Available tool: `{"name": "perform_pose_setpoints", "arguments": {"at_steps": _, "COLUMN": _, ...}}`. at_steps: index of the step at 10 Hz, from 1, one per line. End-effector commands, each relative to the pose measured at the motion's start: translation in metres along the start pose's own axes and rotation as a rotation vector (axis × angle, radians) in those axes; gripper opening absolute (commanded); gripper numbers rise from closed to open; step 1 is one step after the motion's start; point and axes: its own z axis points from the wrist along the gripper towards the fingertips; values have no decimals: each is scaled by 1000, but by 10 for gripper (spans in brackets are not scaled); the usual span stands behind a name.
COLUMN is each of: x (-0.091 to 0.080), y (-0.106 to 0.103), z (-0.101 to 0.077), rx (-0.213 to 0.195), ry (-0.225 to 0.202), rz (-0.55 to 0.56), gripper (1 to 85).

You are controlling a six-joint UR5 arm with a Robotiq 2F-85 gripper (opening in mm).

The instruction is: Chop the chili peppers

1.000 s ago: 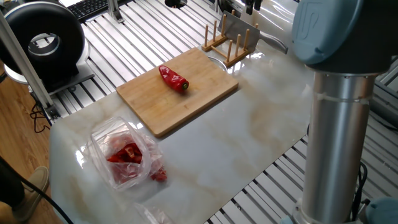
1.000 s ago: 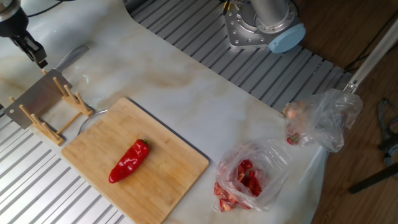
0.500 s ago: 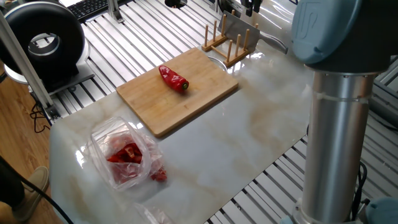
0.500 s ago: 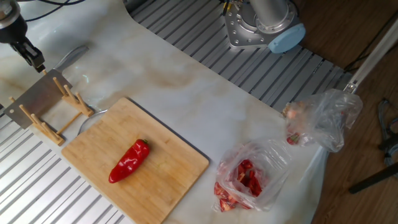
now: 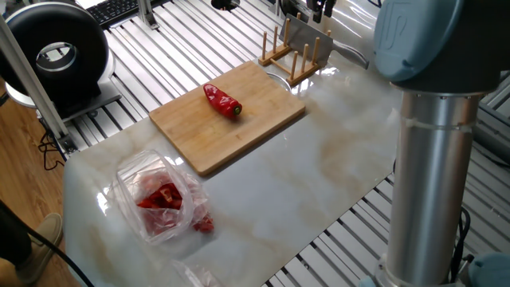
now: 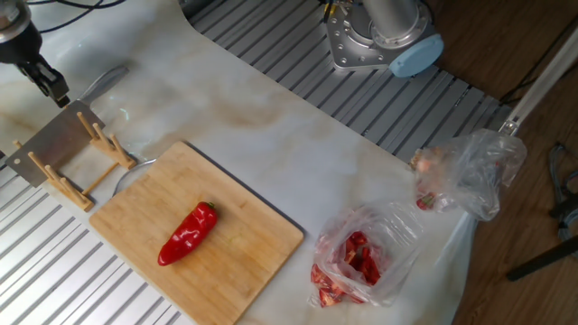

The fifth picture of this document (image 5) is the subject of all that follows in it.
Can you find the steel cleaver knife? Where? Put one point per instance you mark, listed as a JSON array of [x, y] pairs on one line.
[[307, 40]]

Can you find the chopped red pepper pieces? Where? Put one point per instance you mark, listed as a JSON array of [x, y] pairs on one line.
[[163, 195]]

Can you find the short aluminium post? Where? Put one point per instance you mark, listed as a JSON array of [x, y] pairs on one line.
[[146, 14]]

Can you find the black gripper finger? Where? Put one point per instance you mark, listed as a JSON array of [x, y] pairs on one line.
[[316, 10], [330, 8]]

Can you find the bamboo cutting board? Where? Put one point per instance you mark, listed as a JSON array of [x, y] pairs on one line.
[[207, 135]]

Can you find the clear plastic bag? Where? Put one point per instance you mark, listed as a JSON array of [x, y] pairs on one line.
[[199, 277], [131, 175]]

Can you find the marble pattern table mat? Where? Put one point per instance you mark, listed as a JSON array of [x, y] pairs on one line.
[[279, 179]]

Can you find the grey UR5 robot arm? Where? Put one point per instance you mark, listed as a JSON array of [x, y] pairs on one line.
[[430, 179]]

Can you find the black computer keyboard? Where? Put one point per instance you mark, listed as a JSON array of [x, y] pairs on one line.
[[111, 10]]

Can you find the red bell pepper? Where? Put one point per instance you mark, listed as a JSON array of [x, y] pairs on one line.
[[221, 101]]

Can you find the wooden peg rack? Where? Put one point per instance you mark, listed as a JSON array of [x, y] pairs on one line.
[[304, 75]]

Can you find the slanted aluminium frame post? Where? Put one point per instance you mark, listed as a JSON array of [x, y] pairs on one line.
[[36, 91]]

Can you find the dark device block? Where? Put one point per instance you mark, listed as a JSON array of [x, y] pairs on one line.
[[295, 6]]

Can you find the black trouser leg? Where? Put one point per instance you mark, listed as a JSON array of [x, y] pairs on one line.
[[12, 239]]

